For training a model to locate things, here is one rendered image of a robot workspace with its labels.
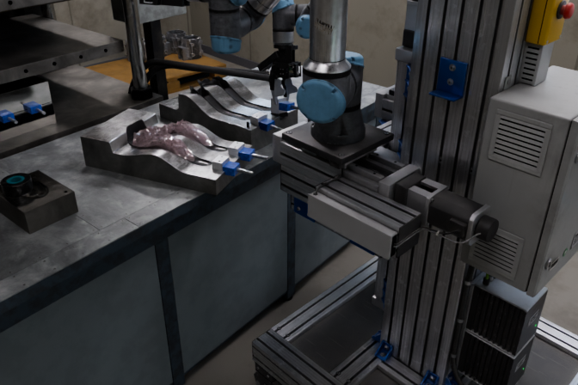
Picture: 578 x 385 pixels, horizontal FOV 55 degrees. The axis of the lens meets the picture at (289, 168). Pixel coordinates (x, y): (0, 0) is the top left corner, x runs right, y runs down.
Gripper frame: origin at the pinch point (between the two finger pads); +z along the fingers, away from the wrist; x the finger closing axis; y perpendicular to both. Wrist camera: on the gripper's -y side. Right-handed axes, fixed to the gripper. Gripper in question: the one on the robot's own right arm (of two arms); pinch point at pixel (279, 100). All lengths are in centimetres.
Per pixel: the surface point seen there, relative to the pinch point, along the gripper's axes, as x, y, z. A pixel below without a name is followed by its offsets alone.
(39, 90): -51, -77, -3
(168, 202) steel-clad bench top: -56, 3, 23
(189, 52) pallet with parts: 184, -264, 11
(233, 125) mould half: -17.5, -6.9, 7.4
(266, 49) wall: 228, -212, 9
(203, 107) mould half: -16.7, -23.1, 2.9
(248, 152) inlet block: -27.1, 9.1, 12.4
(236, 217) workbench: -24.1, -1.0, 38.8
